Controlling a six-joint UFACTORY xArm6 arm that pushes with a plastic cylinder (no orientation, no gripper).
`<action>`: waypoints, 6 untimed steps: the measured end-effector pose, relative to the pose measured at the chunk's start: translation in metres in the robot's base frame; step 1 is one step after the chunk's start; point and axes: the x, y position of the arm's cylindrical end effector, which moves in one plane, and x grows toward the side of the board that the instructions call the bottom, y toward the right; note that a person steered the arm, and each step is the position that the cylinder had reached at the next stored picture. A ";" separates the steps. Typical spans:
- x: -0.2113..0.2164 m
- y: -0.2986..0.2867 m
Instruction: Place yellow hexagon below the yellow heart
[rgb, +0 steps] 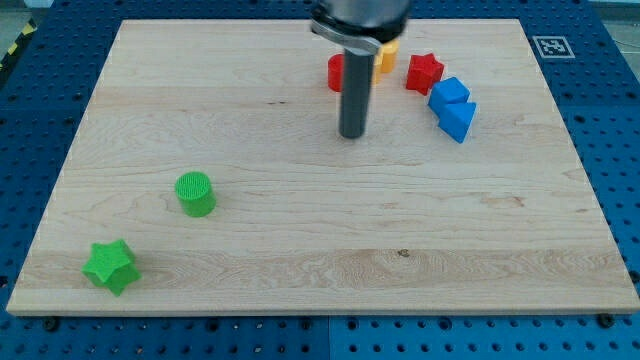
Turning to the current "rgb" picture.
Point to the blue cube block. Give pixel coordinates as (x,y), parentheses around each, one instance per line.
(445,92)

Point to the green star block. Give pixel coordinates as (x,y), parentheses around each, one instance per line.
(111,266)

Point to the green cylinder block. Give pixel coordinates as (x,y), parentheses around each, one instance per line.
(195,194)

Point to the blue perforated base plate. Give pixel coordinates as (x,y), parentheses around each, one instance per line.
(45,96)

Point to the robot arm end black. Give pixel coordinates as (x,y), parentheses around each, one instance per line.
(360,26)

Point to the yellow heart block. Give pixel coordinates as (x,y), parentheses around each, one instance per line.
(377,65)

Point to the white fiducial marker tag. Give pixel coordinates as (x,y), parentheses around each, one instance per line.
(553,47)

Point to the wooden board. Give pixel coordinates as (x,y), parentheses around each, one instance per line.
(403,220)

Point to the red star block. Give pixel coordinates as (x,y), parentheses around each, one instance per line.
(423,72)

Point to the blue triangle block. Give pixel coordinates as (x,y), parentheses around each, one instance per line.
(455,119)

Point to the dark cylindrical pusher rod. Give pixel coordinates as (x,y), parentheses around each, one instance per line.
(358,68)

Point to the red cylinder block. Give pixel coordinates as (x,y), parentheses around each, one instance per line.
(335,72)

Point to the yellow hexagon block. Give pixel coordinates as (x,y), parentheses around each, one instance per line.
(389,53)

